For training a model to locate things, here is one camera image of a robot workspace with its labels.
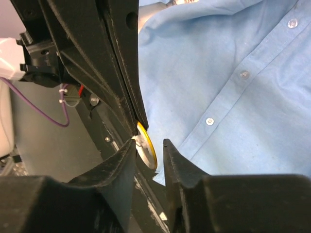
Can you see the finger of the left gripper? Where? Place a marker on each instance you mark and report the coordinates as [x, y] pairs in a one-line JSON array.
[[121, 21]]

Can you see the light blue button shirt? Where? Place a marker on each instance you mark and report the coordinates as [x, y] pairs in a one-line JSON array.
[[229, 83]]

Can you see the yellow round brooch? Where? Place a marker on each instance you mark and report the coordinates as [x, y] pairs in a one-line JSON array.
[[145, 147]]

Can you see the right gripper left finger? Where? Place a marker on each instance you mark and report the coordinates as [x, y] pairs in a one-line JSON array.
[[98, 201]]

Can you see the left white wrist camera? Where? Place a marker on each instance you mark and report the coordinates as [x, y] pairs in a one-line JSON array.
[[11, 57]]

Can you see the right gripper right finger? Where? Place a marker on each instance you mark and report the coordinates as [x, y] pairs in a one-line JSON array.
[[202, 203]]

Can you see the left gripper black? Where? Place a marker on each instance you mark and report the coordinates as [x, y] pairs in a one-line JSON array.
[[81, 22]]

